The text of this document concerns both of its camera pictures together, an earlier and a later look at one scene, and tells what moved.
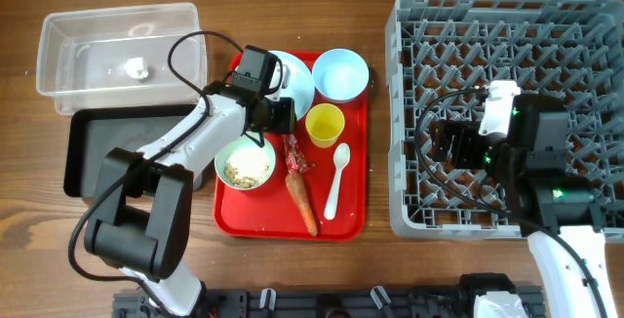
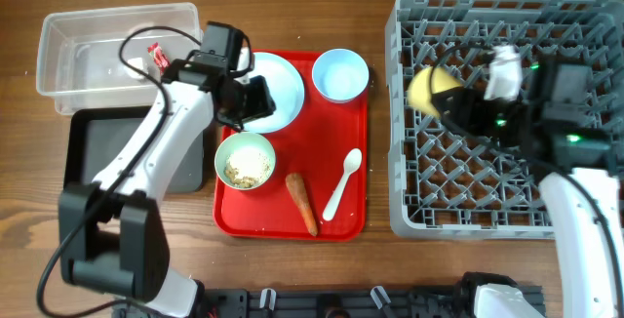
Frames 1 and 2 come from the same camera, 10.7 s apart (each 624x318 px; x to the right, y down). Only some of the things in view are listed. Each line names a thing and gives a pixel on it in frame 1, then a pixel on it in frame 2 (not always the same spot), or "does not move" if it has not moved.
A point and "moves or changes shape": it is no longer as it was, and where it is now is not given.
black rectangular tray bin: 92,131 does not move
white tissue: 136,67 does not move
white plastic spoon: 341,156 moves or changes shape
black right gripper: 449,143 to 458,108
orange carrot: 296,184 does not move
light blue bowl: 340,74 does not move
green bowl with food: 242,165 does not move
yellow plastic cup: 324,124 to 418,91
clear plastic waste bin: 141,56 does not move
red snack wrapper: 294,159 to 161,59
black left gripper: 284,117 to 260,99
